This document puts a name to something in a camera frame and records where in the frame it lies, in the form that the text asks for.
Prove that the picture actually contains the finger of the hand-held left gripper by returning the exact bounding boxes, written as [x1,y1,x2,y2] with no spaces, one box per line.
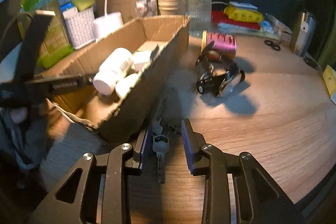
[26,75,94,95]
[5,10,56,86]

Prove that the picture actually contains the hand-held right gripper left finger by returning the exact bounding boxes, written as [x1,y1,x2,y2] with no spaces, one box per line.
[28,128,151,224]

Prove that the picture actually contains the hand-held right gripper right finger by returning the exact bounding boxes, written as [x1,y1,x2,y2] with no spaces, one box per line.
[181,118,305,224]

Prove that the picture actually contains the bunch of metal keys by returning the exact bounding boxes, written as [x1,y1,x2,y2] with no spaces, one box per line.
[151,98,182,184]

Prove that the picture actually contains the white pill bottle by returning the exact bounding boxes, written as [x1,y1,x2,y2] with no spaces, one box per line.
[93,48,133,95]

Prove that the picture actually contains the white earbuds case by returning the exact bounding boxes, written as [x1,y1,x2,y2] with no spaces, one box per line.
[115,73,139,99]

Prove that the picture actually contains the metal wristwatch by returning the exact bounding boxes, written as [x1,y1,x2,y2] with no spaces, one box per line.
[195,42,246,97]

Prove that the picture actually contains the brown cardboard box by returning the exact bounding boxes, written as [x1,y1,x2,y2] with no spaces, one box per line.
[34,15,191,143]

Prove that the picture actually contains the white charger plug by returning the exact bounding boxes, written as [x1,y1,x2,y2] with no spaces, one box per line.
[131,50,153,69]

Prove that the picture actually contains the red and gold can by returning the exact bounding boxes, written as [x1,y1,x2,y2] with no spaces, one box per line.
[201,30,237,60]

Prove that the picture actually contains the person's left hand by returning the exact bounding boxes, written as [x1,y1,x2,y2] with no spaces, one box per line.
[10,106,29,124]

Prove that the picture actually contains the green packaged bundle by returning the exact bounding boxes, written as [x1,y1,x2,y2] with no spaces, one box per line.
[18,0,74,69]

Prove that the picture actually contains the white woven plastic basket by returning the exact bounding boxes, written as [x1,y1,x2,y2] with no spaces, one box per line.
[62,7,95,50]

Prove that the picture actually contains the blue and white small box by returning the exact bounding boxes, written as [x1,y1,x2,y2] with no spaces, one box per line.
[59,2,74,13]

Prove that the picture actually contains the yellow-green sponge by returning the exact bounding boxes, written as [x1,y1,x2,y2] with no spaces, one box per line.
[71,0,95,11]

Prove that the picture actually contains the brown cardboard carton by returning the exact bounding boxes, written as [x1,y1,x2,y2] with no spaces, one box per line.
[91,0,139,21]

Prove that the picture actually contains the red book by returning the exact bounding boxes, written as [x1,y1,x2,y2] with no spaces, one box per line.
[211,10,260,30]

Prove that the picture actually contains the black scissors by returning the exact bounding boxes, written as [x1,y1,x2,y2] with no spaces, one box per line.
[264,39,281,51]

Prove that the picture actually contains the stack of paper cups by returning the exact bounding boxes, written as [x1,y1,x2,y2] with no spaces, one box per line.
[157,0,187,16]

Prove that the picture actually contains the blue and white packet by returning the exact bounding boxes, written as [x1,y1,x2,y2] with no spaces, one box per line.
[259,20,273,33]

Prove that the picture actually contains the black car key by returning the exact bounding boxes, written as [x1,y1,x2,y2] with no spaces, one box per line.
[304,56,322,70]

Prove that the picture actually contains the white power bank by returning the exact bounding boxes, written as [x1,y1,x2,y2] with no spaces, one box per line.
[229,1,259,10]

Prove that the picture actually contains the white medicine boxes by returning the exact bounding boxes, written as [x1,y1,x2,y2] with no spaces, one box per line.
[265,13,292,35]

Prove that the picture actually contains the yellow tissue pack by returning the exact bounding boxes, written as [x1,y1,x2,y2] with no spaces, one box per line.
[322,64,336,105]

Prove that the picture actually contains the steel travel tumbler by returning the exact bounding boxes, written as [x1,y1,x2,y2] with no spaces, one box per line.
[293,11,318,57]

